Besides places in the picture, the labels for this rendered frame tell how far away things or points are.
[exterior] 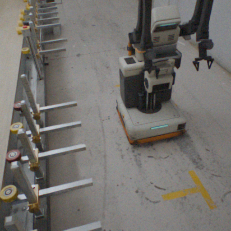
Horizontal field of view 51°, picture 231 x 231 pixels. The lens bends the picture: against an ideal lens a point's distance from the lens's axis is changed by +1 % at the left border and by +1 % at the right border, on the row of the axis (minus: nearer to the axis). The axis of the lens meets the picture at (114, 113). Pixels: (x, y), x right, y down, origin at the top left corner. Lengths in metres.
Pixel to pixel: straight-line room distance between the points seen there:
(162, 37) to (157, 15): 0.19
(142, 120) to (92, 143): 0.62
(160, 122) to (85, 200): 1.05
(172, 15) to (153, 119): 1.06
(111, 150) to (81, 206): 0.68
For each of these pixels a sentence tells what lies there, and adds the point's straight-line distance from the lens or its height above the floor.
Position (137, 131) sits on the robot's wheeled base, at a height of 0.24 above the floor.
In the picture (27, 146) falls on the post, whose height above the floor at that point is 1.00.
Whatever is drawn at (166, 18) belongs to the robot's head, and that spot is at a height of 1.33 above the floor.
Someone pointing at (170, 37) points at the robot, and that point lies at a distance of 2.06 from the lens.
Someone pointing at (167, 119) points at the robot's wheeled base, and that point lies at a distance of 2.54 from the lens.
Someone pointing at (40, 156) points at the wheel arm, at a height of 0.85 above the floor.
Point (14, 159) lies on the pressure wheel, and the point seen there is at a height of 0.91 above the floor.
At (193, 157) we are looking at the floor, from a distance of 2.60.
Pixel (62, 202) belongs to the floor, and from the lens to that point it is 2.32.
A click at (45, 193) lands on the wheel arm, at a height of 0.84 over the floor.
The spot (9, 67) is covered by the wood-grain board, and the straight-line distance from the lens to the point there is 2.47.
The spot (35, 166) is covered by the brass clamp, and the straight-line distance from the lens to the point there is 1.47.
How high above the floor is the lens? 1.93
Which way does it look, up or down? 39 degrees down
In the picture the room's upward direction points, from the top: 4 degrees counter-clockwise
